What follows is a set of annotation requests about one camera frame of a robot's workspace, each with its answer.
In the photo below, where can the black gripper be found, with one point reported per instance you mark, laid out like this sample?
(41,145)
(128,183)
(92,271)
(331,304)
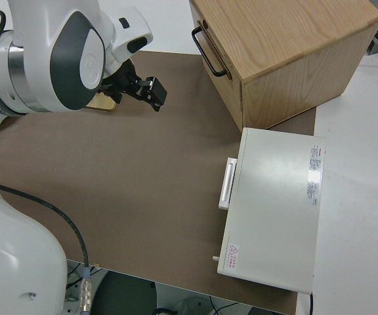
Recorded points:
(126,78)

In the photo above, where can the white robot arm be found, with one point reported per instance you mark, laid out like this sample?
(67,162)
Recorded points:
(77,49)

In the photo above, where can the light wooden drawer cabinet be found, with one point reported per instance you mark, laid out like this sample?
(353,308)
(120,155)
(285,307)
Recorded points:
(290,33)

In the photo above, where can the wooden mug rack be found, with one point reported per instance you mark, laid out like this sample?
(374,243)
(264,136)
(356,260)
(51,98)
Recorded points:
(102,103)

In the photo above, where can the brown table mat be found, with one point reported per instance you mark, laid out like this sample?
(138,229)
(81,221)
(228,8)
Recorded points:
(126,180)

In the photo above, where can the white toaster oven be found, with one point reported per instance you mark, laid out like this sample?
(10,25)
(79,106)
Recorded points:
(274,197)

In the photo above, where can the black round pedestal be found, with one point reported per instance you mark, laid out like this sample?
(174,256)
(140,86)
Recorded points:
(123,295)

